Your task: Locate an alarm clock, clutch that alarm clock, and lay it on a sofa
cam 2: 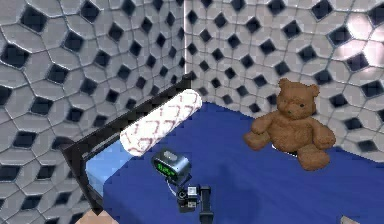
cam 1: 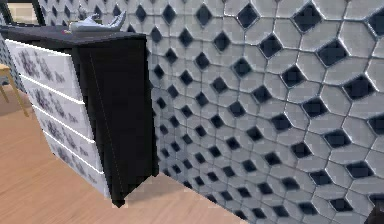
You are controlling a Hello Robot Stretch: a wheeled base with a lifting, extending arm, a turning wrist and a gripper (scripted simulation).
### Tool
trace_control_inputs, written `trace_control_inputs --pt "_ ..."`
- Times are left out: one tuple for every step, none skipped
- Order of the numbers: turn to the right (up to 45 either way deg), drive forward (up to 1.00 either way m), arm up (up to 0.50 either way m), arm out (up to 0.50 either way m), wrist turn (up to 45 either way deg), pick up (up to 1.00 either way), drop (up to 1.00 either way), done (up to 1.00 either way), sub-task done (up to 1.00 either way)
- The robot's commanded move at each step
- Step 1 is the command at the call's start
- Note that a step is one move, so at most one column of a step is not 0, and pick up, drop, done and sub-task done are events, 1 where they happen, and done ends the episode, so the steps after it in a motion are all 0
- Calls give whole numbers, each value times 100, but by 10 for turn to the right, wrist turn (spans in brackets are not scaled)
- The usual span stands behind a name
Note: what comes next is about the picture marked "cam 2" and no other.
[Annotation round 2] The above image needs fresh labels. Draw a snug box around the black bed with blue blanket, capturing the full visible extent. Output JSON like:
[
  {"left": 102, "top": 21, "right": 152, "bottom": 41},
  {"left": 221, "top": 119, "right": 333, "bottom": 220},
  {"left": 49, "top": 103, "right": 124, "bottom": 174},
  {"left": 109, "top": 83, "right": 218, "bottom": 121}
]
[{"left": 60, "top": 71, "right": 384, "bottom": 224}]

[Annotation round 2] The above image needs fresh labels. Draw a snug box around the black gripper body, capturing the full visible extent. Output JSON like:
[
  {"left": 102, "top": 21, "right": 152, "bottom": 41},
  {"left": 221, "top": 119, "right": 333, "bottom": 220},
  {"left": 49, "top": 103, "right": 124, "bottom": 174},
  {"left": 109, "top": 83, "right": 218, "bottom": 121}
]
[{"left": 176, "top": 188, "right": 191, "bottom": 214}]

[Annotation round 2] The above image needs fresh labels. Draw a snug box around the grey alarm clock green display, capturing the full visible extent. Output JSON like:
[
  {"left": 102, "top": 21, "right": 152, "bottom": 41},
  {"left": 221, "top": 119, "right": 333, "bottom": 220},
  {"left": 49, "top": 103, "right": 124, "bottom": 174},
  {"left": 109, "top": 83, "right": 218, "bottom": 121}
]
[{"left": 151, "top": 148, "right": 193, "bottom": 186}]

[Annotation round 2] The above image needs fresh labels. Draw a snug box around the brown teddy bear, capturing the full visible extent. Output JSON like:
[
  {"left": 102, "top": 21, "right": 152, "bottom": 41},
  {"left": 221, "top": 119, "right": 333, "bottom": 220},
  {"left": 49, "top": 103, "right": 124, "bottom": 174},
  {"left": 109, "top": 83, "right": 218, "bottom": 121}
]
[{"left": 242, "top": 77, "right": 337, "bottom": 172}]

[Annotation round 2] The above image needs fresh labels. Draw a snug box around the white red-patterned pillow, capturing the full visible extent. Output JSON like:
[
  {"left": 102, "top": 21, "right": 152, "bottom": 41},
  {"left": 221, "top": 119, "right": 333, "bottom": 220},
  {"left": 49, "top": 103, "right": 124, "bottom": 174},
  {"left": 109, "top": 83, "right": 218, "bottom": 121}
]
[{"left": 119, "top": 88, "right": 204, "bottom": 158}]

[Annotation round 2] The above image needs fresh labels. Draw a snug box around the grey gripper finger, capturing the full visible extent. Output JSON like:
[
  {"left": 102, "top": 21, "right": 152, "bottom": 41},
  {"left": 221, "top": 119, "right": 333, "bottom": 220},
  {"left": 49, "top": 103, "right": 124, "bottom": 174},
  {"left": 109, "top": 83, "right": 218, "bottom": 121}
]
[{"left": 165, "top": 180, "right": 179, "bottom": 198}]

